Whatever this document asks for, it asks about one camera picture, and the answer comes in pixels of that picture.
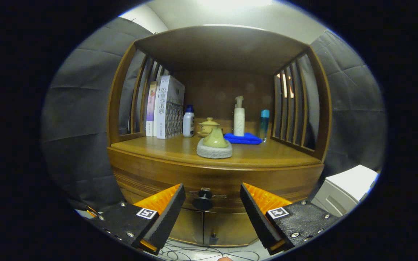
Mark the white pump bottle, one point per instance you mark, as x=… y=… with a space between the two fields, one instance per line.
x=239 y=121

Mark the ceiling light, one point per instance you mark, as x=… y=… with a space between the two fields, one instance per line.
x=234 y=3

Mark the white bottle with blue cap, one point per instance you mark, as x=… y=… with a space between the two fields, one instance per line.
x=188 y=125

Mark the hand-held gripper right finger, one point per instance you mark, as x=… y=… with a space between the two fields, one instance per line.
x=256 y=214

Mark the wooden drawer with black knob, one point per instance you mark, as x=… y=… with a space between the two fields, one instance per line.
x=223 y=181

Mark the white appliance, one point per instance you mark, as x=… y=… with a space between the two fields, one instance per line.
x=350 y=185

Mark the wooden cabinet door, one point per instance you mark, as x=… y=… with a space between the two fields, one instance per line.
x=230 y=228
x=189 y=226

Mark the brown wooden cabinet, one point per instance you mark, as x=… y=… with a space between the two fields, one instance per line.
x=220 y=47

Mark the blue glass bottle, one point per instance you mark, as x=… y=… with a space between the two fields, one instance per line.
x=264 y=125

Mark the thick white book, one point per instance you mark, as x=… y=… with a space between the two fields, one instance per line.
x=169 y=108

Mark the orange black tool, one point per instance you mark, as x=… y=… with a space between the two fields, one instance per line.
x=92 y=211

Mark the wooden countertop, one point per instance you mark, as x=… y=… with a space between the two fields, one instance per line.
x=267 y=154

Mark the yellow lidded teacup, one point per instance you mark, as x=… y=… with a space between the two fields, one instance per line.
x=209 y=125

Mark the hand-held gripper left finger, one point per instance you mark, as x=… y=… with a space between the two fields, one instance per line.
x=169 y=214

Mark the thin purple book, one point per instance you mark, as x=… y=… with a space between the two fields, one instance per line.
x=151 y=108

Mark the folded blue cloth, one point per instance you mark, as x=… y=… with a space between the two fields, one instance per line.
x=245 y=139

